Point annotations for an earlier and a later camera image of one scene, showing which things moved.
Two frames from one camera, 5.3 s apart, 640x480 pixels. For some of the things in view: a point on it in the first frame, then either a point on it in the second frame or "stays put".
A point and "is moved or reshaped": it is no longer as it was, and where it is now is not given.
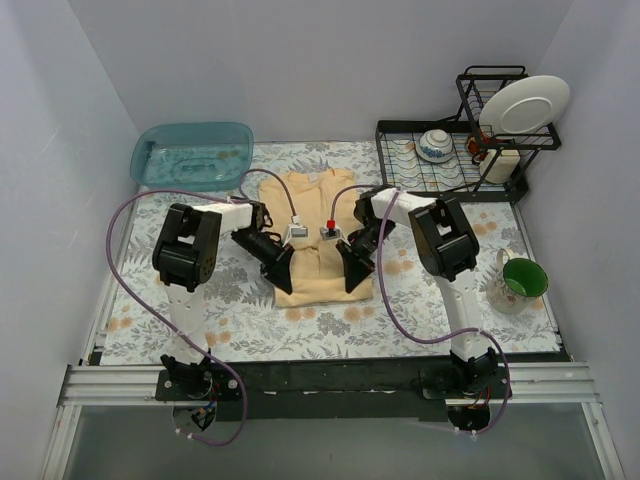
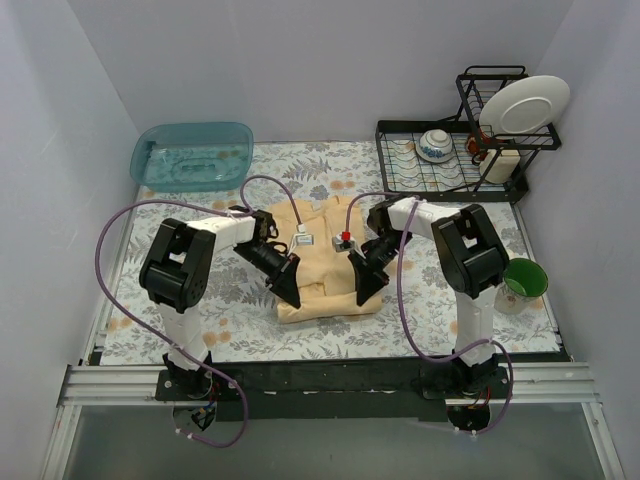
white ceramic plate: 528,106 stays put
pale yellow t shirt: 319,269 is moved or reshaped
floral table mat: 306,259 stays put
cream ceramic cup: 503,167 stays put
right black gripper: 353,256 to 365,267
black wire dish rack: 459,157 stays put
